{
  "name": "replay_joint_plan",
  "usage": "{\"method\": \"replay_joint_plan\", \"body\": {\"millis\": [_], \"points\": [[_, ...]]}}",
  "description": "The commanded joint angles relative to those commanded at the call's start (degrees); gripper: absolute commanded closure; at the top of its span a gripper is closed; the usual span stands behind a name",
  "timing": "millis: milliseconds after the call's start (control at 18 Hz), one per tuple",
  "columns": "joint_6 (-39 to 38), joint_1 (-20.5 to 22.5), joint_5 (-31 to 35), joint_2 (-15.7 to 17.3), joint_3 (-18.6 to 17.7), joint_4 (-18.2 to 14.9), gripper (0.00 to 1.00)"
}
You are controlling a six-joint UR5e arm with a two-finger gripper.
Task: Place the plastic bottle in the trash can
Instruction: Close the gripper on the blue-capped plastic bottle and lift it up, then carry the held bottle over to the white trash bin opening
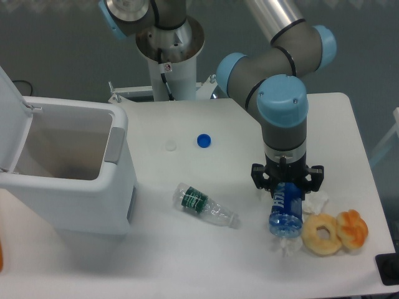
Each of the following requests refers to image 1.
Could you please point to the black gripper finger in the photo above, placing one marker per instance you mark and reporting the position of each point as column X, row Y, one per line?
column 315, row 182
column 261, row 180

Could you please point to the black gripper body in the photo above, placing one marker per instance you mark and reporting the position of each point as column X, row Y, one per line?
column 283, row 171

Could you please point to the blue plastic bottle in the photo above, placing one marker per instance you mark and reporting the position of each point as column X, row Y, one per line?
column 286, row 211

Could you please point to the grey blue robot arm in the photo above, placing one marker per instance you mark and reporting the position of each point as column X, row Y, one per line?
column 268, row 87

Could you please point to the blue bottle cap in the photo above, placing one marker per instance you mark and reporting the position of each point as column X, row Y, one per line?
column 203, row 140

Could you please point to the clear bottle green label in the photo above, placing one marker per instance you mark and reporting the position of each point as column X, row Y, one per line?
column 198, row 204

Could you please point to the white bottle cap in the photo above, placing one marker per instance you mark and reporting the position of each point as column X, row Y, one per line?
column 170, row 145

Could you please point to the white trash can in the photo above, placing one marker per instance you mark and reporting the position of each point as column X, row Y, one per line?
column 75, row 170

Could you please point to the white trash can lid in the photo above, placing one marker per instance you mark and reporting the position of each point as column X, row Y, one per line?
column 16, row 120

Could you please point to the orange glazed pastry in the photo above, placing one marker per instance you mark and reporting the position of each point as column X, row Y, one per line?
column 351, row 229

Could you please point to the black device at edge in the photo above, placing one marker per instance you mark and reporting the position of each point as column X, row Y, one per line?
column 387, row 265

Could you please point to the orange object at edge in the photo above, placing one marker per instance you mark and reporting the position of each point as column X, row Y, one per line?
column 1, row 258

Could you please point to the plain ring donut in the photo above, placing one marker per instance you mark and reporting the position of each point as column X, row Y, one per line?
column 319, row 234

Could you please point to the white metal frame bracket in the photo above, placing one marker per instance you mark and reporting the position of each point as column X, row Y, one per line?
column 204, row 90

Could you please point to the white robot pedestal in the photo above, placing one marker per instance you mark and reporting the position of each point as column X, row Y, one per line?
column 172, row 59

